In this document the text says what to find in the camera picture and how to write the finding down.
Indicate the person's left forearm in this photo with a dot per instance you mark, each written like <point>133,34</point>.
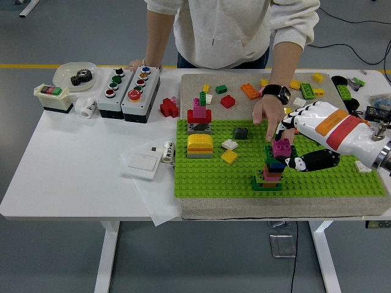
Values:
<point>282,65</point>

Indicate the dark green wide brick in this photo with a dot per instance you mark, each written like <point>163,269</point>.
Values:
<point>270,154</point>

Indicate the dark blue flat brick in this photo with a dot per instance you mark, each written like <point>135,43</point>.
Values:
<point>279,165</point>

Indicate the white table leg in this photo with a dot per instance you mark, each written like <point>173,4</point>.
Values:
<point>105,259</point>
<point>323,259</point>

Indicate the person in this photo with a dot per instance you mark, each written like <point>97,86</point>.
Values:
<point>223,30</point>

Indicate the white sloped brick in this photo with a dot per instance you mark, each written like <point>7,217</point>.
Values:
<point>230,144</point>
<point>298,102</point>

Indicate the green long brick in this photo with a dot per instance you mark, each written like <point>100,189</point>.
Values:
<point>344,91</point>
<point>307,90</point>

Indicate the orange long brick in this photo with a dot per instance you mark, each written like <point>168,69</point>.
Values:
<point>250,91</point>

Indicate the pink sloped brick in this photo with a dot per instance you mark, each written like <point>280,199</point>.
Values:
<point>272,174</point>

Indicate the grey flat plate brick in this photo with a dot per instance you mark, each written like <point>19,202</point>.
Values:
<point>198,155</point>

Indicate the yellow square brick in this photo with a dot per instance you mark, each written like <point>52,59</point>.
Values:
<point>229,156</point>

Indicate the table control label box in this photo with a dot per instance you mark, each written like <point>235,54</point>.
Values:
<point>377,225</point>

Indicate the person's left hand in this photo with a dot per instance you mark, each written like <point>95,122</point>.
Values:
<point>272,111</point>

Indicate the white labelled pipe fitting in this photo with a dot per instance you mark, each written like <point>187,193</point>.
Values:
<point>168,152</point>

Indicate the grey and green tool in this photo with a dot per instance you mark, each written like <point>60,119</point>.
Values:
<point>355,83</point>

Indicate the small white brick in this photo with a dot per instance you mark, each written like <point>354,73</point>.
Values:
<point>209,98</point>

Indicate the white frame beam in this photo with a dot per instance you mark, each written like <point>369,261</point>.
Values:
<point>29,8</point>

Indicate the white plastic dish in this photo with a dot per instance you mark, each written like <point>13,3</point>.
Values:
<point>62,74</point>

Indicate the green narrow tall brick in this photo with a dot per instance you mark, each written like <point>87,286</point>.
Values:
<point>202,98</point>

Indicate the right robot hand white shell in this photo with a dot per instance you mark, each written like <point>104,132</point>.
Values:
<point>336,128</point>

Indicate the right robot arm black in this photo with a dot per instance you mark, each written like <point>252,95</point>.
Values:
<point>385,158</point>

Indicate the red cross-shaped brick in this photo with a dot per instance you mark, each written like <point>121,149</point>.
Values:
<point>168,107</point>

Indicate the orange thin brick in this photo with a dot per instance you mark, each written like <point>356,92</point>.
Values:
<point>268,184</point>

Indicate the orange flat plate brick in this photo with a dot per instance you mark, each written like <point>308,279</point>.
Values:
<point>198,149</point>

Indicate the magenta square brick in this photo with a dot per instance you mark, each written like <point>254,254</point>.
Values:
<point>282,148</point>

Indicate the grey emergency stop box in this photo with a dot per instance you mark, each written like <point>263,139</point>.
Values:
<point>149,88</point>

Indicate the clear plastic bag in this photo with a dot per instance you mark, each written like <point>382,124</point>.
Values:
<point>382,99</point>

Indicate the person's right forearm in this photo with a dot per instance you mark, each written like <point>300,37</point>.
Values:
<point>157,39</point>

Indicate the beige switch box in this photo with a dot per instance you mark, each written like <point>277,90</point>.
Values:
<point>53,99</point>

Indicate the black electronic device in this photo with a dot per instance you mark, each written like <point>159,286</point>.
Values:
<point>377,113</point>

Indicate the black wrist watch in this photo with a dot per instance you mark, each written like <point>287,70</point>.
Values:
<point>275,91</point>

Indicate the grey arch brick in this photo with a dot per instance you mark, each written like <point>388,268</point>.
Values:
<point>198,128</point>

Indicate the green square frame brick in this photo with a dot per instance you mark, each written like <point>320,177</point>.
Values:
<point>259,186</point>

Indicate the dark grey square brick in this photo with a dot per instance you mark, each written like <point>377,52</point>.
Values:
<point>240,133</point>

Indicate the white pipe tee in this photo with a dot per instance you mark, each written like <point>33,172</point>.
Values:
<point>87,108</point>

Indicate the person's right hand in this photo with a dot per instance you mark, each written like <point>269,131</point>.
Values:
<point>136,64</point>

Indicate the metal floor plate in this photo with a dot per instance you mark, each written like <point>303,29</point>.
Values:
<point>282,245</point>

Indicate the white square brick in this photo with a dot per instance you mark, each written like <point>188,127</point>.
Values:
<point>362,167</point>

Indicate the small yellow brick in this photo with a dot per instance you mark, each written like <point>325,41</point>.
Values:
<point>294,84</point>
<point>319,91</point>
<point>287,110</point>
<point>264,82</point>
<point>317,77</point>
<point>206,88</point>

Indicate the yellow domed brick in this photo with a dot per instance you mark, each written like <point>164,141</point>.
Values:
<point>199,141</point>

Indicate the white wall switch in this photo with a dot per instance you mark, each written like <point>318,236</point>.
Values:
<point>142,164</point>

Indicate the red wide brick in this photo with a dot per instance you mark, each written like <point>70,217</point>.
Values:
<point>207,116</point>

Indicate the white paper sheet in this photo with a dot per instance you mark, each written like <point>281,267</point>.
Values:
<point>159,210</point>

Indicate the red square brick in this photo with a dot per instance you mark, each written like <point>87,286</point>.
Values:
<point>228,101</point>

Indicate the small metal bracket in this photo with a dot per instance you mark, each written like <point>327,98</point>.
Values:
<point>276,225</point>

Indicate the small green brick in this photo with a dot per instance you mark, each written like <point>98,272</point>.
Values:
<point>221,88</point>

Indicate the black gear stack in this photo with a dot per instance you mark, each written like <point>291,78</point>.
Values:
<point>81,77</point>

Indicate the green studded baseplate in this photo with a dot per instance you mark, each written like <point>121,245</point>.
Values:
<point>214,177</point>

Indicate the grey four-button box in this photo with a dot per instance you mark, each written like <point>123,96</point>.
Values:
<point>125,88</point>

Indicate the pink tall brick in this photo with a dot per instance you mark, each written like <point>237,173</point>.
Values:
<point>199,110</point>

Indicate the small pink brick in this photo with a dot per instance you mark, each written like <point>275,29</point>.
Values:
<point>174,99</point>
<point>261,91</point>

